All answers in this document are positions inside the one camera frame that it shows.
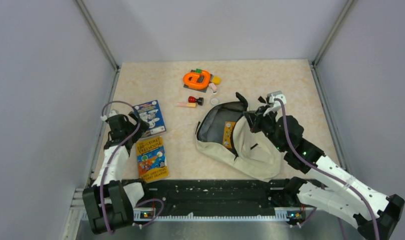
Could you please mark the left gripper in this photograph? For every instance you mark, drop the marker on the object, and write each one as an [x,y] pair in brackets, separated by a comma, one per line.
[142,127]

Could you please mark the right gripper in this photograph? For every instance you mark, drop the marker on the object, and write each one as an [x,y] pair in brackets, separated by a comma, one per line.
[255,117]

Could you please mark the blue book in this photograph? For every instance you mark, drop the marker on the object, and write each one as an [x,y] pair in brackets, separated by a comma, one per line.
[150,112]

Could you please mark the orange book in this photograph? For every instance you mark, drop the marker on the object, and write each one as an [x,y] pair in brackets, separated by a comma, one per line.
[227,134]

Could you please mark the cream canvas backpack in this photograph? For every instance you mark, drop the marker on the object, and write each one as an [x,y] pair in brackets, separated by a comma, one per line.
[251,153]

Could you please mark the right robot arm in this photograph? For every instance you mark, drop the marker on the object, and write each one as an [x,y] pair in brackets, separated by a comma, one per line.
[374,214]

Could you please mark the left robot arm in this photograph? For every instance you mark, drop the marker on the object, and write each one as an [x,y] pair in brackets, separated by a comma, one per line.
[108,202]

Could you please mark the yellow treehouse book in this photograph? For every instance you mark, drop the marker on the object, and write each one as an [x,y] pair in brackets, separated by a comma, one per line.
[151,159]

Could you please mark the red black stamp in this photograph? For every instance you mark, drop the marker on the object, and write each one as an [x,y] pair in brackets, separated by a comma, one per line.
[197,100]

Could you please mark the orange plastic toy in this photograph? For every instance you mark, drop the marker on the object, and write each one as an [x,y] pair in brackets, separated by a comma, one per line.
[192,78]

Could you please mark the pink white eraser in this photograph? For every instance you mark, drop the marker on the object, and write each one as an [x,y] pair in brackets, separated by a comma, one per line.
[213,87]

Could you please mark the yellow toy block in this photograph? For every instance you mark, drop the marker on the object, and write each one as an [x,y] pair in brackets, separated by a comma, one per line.
[216,80]

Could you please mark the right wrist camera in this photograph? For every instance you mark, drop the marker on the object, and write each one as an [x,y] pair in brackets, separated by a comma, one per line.
[275,101]

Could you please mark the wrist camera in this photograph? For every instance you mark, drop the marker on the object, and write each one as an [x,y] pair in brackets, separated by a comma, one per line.
[275,101]
[112,113]

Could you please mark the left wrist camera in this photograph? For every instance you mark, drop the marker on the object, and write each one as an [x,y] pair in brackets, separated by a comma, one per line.
[112,113]

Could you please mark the grey toy base plate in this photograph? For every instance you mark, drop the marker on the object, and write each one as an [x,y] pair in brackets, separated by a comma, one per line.
[200,87]

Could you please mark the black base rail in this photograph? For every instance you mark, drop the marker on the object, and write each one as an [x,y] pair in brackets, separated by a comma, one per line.
[225,198]

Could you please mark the aluminium frame rail right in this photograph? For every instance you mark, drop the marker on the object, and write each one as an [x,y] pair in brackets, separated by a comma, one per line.
[323,83]

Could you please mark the aluminium frame rail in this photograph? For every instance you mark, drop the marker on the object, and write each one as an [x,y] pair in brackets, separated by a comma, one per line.
[323,83]
[108,76]

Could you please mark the aluminium frame rail left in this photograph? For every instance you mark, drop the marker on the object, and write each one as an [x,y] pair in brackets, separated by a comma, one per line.
[108,76]

